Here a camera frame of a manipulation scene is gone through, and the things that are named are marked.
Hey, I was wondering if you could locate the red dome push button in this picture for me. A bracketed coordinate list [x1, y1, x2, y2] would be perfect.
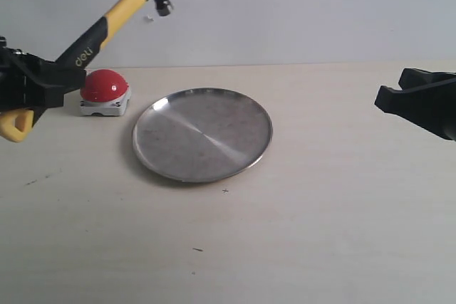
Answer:
[80, 69, 132, 117]

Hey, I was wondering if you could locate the round silver metal plate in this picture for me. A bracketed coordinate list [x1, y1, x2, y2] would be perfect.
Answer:
[132, 87, 274, 184]

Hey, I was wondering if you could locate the yellow black claw hammer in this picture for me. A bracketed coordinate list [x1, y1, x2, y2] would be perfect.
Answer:
[1, 0, 173, 142]

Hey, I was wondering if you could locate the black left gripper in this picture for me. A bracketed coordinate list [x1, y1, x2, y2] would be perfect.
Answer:
[1, 36, 87, 127]

